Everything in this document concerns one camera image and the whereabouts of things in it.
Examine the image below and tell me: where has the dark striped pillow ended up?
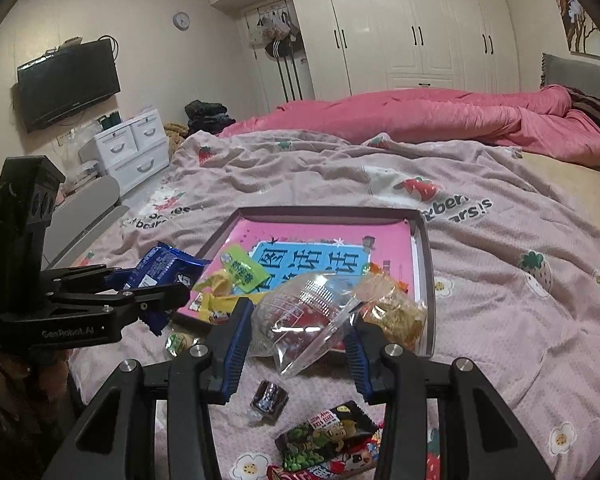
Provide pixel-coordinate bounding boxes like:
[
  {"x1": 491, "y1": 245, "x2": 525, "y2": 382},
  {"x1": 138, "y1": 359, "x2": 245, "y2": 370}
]
[{"x1": 565, "y1": 86, "x2": 600, "y2": 133}]

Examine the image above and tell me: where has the wall poster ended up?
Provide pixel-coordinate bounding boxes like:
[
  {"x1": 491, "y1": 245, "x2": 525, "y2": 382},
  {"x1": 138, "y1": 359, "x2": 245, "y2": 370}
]
[{"x1": 545, "y1": 0, "x2": 600, "y2": 68}]

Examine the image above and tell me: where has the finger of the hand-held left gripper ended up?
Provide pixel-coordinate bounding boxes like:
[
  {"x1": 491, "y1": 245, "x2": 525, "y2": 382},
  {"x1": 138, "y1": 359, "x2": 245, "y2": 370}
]
[
  {"x1": 40, "y1": 265, "x2": 138, "y2": 292},
  {"x1": 55, "y1": 282, "x2": 192, "y2": 323}
]

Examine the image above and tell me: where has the white wardrobe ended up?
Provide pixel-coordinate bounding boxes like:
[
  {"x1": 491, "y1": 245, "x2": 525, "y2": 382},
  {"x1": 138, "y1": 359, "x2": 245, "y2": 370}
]
[{"x1": 205, "y1": 0, "x2": 521, "y2": 101}]

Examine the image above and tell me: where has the pale yellow pastry packet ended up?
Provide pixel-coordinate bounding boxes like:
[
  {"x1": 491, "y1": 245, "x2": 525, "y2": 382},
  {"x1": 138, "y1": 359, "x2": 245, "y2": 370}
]
[{"x1": 195, "y1": 267, "x2": 236, "y2": 296}]

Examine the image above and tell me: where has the dark chocolate packet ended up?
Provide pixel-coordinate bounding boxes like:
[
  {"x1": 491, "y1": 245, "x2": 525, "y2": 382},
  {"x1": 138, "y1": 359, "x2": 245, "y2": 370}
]
[{"x1": 249, "y1": 379, "x2": 288, "y2": 426}]

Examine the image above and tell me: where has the red snack packet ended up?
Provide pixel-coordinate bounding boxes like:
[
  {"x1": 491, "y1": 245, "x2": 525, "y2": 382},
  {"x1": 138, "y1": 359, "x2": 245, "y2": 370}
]
[{"x1": 267, "y1": 430, "x2": 386, "y2": 480}]

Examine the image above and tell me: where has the green snack packet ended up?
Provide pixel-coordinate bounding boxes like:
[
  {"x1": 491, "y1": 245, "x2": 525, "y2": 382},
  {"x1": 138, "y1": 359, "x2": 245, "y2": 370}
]
[{"x1": 217, "y1": 244, "x2": 271, "y2": 296}]

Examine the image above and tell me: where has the person's left forearm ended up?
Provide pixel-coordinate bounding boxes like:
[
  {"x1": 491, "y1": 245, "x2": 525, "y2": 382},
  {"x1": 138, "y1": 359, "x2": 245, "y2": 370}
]
[{"x1": 0, "y1": 350, "x2": 81, "y2": 480}]

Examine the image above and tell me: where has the clear snack packet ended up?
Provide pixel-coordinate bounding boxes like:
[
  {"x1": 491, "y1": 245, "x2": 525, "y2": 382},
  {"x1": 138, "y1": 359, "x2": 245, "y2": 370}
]
[{"x1": 250, "y1": 270, "x2": 366, "y2": 378}]

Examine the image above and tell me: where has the grey padded bench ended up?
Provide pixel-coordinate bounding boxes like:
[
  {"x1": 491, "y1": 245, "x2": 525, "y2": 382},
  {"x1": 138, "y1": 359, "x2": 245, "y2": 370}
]
[{"x1": 42, "y1": 175, "x2": 131, "y2": 271}]

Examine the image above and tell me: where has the dark clothes pile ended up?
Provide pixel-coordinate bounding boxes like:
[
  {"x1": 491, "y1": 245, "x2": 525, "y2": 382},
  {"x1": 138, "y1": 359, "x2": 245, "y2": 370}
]
[{"x1": 184, "y1": 100, "x2": 236, "y2": 133}]

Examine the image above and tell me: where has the round green cake packet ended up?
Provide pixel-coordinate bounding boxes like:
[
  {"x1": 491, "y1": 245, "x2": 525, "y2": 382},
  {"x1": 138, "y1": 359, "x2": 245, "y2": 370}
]
[{"x1": 165, "y1": 327, "x2": 201, "y2": 361}]

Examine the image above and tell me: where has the yellow snack packet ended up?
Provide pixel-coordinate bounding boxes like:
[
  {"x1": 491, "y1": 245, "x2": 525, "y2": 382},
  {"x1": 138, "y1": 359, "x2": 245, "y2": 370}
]
[{"x1": 197, "y1": 292, "x2": 261, "y2": 323}]

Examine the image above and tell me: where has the golden crispy snack packet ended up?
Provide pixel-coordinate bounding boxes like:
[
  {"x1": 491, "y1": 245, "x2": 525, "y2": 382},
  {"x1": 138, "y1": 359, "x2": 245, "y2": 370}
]
[{"x1": 352, "y1": 272, "x2": 428, "y2": 351}]

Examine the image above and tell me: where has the brown plush blanket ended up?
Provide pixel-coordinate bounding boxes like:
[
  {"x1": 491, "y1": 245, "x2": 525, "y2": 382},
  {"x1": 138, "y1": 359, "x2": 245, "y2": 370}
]
[{"x1": 162, "y1": 121, "x2": 191, "y2": 166}]

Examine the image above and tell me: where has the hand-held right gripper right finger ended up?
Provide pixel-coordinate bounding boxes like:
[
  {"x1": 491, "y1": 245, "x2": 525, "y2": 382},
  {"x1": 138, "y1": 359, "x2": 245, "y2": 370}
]
[{"x1": 342, "y1": 317, "x2": 556, "y2": 480}]

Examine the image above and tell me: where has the pink printed blanket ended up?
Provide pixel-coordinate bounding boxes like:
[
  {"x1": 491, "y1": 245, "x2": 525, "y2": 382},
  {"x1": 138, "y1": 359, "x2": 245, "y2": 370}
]
[{"x1": 17, "y1": 130, "x2": 600, "y2": 480}]

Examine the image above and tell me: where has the door hanger with bags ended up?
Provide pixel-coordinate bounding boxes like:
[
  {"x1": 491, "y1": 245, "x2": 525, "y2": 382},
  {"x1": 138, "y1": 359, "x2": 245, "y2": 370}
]
[{"x1": 247, "y1": 2, "x2": 306, "y2": 103}]

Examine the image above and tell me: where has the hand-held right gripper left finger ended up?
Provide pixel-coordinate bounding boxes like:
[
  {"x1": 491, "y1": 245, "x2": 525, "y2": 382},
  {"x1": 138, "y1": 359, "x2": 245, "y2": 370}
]
[{"x1": 42, "y1": 297, "x2": 253, "y2": 480}]

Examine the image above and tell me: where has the black wall television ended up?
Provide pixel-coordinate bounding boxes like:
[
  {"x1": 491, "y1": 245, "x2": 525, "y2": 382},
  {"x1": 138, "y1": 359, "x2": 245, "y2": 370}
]
[{"x1": 16, "y1": 40, "x2": 122, "y2": 133}]

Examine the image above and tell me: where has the blue snack packet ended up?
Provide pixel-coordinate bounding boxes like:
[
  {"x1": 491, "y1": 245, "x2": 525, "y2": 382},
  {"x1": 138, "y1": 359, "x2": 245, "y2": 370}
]
[{"x1": 105, "y1": 242, "x2": 206, "y2": 336}]

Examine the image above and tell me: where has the grey headboard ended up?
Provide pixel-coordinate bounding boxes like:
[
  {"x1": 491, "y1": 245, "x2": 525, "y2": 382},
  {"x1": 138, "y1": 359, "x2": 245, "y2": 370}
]
[{"x1": 540, "y1": 52, "x2": 600, "y2": 156}]

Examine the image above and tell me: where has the dark cardboard box tray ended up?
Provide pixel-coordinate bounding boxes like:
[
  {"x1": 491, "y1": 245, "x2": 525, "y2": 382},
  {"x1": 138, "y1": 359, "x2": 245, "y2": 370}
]
[{"x1": 172, "y1": 206, "x2": 436, "y2": 361}]

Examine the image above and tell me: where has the black green pea packet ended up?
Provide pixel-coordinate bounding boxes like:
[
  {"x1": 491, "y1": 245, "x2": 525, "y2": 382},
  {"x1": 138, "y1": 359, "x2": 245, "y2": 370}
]
[{"x1": 274, "y1": 400, "x2": 381, "y2": 473}]

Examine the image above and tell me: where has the pink quilt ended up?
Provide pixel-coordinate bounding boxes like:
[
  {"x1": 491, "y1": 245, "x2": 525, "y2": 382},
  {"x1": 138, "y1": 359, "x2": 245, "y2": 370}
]
[{"x1": 217, "y1": 85, "x2": 600, "y2": 168}]

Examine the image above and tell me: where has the white drawer cabinet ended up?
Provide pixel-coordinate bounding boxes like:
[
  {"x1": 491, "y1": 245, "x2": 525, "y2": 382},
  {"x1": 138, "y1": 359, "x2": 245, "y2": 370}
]
[{"x1": 79, "y1": 109, "x2": 171, "y2": 196}]

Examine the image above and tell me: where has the orange snack packet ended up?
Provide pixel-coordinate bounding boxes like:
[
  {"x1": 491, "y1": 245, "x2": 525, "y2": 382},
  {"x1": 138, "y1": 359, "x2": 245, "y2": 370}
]
[{"x1": 365, "y1": 260, "x2": 411, "y2": 293}]

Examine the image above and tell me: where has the beige bed sheet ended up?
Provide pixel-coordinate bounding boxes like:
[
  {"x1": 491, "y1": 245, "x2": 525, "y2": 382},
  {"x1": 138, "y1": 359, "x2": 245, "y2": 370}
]
[{"x1": 520, "y1": 152, "x2": 600, "y2": 321}]

